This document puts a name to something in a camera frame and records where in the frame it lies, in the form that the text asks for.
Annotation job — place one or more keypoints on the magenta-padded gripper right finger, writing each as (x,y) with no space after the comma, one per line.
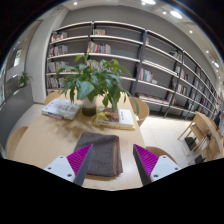
(160,167)

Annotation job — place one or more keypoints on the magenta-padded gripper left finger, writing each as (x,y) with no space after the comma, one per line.
(63,167)

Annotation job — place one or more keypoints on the zigzag-patterned brown towel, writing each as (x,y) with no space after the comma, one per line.
(105,151)

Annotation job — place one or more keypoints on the round-backed light wooden chair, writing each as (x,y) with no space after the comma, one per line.
(51,97)
(15,140)
(142,110)
(161,154)

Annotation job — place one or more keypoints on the white book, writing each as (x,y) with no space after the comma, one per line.
(61,108)

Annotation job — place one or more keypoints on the yellow-green book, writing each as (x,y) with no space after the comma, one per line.
(115,117)

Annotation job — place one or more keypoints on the grey bookshelf unit with books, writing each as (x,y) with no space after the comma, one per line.
(160,76)

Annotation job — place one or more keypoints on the green potted plant white pot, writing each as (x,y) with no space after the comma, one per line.
(93,81)

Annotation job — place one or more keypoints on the small green background plant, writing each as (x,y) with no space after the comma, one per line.
(24,79)

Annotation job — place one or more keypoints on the ceiling lights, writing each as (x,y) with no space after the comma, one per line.
(176,14)

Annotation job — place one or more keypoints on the open-frame wooden chair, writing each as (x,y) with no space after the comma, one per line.
(203,133)

